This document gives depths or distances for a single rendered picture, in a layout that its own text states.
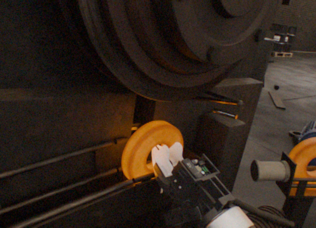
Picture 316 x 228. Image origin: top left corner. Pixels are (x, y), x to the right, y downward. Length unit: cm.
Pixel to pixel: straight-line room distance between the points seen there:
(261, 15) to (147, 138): 32
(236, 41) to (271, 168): 44
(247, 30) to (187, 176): 29
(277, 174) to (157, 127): 40
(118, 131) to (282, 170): 47
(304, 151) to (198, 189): 41
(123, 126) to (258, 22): 35
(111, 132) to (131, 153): 7
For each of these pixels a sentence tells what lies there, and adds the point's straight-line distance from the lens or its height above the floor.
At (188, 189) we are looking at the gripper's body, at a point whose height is 75.
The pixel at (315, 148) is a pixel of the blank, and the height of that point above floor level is 76.
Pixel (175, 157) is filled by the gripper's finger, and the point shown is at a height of 75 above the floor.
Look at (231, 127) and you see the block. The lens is 78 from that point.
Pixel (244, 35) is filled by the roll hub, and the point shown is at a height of 103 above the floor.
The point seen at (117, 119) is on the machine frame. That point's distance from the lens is 65.
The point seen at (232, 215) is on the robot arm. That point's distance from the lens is 55.
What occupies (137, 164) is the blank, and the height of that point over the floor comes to 73.
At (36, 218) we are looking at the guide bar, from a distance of 57.
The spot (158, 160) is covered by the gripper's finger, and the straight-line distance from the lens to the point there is 64.
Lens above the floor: 106
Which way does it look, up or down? 20 degrees down
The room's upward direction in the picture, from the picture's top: 10 degrees clockwise
